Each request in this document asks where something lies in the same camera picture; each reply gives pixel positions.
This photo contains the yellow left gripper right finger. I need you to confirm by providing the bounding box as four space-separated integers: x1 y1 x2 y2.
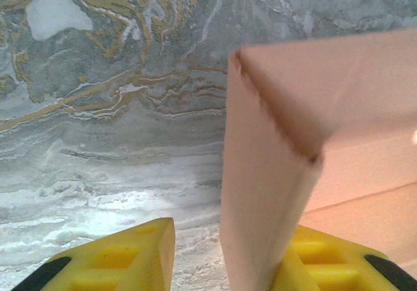
272 224 417 291

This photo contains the orange paper box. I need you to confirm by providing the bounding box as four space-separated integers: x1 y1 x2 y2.
220 27 417 291

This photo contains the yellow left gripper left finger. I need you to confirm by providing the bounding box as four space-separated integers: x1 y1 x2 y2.
11 217 177 291

